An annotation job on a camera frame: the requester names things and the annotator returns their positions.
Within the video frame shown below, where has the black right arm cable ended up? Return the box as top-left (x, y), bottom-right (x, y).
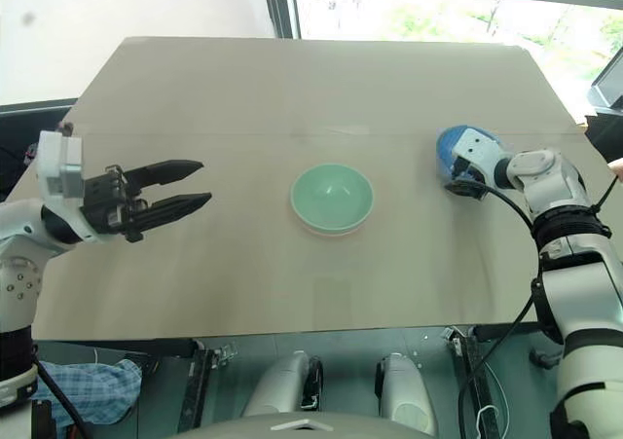
top-left (455, 184), bottom-right (550, 439)

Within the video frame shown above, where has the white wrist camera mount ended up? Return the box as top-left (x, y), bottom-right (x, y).
top-left (451, 127), bottom-right (511, 180)
top-left (37, 129), bottom-right (86, 201)

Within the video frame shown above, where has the black side furniture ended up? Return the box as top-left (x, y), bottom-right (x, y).
top-left (0, 97), bottom-right (80, 202)

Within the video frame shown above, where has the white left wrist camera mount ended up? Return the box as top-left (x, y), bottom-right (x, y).
top-left (37, 129), bottom-right (86, 201)

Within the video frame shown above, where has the blue checked cloth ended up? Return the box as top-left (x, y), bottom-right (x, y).
top-left (32, 358), bottom-right (143, 426)

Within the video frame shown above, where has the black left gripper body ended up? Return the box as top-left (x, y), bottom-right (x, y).
top-left (79, 165), bottom-right (151, 243)

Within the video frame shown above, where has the dark window frame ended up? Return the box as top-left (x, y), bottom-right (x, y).
top-left (260, 0), bottom-right (623, 41)

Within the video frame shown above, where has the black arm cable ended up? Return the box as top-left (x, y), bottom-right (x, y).
top-left (455, 184), bottom-right (550, 439)
top-left (32, 355), bottom-right (92, 439)

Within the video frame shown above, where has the thin white cable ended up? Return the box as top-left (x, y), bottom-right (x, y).
top-left (475, 358), bottom-right (513, 439)

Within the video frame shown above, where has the black zip tie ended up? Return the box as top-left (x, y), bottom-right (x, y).
top-left (590, 174), bottom-right (620, 212)

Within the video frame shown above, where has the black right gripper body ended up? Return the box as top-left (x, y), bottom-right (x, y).
top-left (445, 160), bottom-right (489, 202)

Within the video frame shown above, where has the black table leg bracket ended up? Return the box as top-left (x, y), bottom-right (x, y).
top-left (450, 327), bottom-right (500, 439)
top-left (177, 340), bottom-right (218, 433)

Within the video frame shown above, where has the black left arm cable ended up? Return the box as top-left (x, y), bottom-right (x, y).
top-left (32, 355), bottom-right (92, 439)

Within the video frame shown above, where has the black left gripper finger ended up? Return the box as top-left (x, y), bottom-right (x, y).
top-left (132, 192), bottom-right (213, 232)
top-left (124, 159), bottom-right (205, 190)

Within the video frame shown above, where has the blue bowl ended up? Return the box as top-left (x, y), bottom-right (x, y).
top-left (435, 125), bottom-right (508, 188)

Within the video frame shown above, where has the green bowl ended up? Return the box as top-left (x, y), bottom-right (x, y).
top-left (290, 163), bottom-right (376, 232)

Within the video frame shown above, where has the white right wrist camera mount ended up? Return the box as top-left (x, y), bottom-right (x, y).
top-left (451, 127), bottom-right (511, 180)

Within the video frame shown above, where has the grey robot torso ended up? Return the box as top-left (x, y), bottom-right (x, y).
top-left (163, 411), bottom-right (442, 439)

